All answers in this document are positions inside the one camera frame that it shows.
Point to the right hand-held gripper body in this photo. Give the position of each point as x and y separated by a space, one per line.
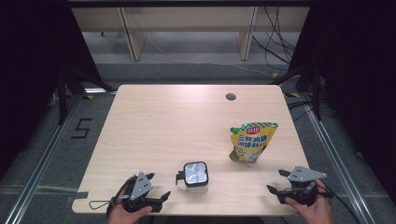
303 174

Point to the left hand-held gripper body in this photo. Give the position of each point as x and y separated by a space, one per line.
141 186

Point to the yellow spouted seasoning pouch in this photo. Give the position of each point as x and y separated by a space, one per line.
252 143

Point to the person's left hand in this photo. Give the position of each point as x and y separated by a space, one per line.
123 216

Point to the person's right hand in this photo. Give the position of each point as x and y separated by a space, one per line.
316 214

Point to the grey floor tape strip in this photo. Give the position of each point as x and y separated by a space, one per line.
77 196

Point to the black metal stand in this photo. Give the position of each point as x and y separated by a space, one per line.
316 99
62 99

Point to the grey round table grommet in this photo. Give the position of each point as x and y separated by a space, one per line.
230 96

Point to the yellow black floor marker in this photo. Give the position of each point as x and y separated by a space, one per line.
275 75

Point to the silver metal bar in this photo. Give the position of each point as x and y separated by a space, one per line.
95 90

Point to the black curtain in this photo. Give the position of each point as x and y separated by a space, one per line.
358 62
25 62

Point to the beige wooden shelf unit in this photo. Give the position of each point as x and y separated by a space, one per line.
193 18

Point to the aluminium floor rail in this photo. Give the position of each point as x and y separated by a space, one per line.
341 169
39 168

